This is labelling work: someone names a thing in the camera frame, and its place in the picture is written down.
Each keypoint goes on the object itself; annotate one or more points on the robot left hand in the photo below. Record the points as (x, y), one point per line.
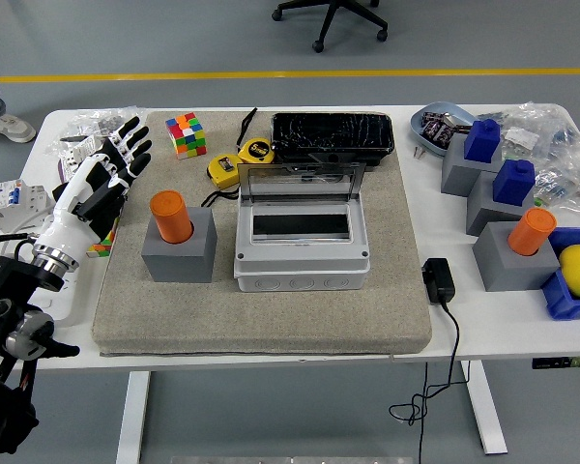
(67, 212)

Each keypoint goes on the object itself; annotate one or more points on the orange cylinder battery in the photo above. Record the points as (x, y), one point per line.
(531, 234)
(169, 217)

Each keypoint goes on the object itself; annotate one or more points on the smoky transparent box lid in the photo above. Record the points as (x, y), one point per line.
(270, 167)

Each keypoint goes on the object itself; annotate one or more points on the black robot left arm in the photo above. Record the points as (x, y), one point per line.
(0, 290)

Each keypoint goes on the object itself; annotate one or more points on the grey plastic junction box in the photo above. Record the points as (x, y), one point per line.
(299, 270)

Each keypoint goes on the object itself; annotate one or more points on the small colourful puzzle cube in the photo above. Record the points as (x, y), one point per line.
(101, 247)

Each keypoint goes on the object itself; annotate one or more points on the white electrical device pack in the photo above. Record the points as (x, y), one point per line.
(72, 159)

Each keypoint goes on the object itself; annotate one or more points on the white circuit breaker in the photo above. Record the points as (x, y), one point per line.
(14, 203)

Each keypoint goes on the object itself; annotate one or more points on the white power strip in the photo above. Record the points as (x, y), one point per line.
(72, 290)

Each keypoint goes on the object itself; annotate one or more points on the clear bag of screws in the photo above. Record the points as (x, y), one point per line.
(84, 123)

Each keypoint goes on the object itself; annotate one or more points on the grey block with round hole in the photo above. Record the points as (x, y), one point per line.
(507, 270)
(179, 263)

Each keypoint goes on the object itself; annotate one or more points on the large colourful puzzle cube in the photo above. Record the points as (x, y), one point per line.
(186, 137)

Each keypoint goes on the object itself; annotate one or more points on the yellow tape measure dark label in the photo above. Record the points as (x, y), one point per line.
(224, 169)

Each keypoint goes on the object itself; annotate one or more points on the yellow tape measure 5m label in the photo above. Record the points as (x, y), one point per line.
(256, 152)

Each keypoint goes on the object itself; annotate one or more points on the white table leg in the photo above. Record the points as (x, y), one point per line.
(133, 415)
(483, 411)

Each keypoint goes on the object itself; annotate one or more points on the grey-brown mat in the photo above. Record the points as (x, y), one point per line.
(270, 319)

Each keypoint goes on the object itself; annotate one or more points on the black plastic tray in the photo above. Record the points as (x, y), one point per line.
(333, 133)

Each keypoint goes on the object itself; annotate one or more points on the black office chair base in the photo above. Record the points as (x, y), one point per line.
(336, 14)

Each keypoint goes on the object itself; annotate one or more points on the small metal clip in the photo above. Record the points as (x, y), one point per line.
(418, 153)

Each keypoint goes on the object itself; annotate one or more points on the light blue dish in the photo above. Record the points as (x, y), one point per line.
(420, 137)

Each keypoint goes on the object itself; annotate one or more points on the black power adapter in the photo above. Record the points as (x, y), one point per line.
(439, 282)

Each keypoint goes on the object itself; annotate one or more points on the grey holder block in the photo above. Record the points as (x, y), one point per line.
(483, 212)
(459, 174)

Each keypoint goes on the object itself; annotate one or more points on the blue stepped block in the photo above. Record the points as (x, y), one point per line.
(512, 183)
(482, 142)

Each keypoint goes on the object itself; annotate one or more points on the clear plastic parts bag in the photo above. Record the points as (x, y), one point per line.
(536, 125)
(570, 183)

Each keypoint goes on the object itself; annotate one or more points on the blue plastic bin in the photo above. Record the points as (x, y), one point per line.
(565, 304)

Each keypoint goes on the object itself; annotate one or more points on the black table control panel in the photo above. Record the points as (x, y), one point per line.
(551, 363)

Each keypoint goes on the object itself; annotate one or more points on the black plastic bracket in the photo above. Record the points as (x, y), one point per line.
(328, 158)

